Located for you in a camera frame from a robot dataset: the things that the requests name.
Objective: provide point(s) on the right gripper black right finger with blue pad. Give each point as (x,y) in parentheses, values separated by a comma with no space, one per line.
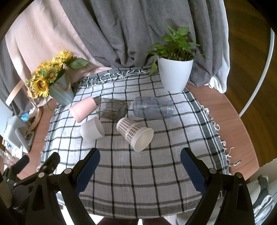
(236,205)

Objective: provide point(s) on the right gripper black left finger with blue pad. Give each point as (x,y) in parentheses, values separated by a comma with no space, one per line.
(43,207)

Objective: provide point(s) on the smoky grey transparent cup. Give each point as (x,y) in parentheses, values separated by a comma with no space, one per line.
(111,109)

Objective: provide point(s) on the white plastic cup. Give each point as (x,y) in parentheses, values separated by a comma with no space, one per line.
(92,129)

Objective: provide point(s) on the pink plastic cup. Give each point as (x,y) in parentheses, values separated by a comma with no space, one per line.
(82,109)

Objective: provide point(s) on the brown checked paper cup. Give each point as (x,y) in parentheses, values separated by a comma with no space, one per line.
(137,135)

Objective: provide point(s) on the clear bluish plastic cup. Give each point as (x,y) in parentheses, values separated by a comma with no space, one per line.
(153,107)

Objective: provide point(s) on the white box device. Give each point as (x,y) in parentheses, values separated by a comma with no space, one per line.
(18,135)

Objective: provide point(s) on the round wooden tray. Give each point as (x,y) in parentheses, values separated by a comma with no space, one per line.
(33,118)

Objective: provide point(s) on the light blue ribbed vase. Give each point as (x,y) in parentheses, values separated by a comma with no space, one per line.
(61,90)

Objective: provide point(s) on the grey plaid tablecloth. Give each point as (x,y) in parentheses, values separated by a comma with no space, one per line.
(140,174)

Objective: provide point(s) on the yellow sunflower bouquet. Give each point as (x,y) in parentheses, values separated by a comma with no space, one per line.
(50,71)

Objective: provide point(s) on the white plant pot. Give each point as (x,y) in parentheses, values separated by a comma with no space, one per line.
(174,74)

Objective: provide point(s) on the pink curtain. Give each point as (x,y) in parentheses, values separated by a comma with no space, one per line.
(39,33)

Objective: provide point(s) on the grey curtain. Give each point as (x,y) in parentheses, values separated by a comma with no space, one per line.
(119,34)

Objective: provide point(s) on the black clamp handle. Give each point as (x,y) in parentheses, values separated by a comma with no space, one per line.
(21,189)

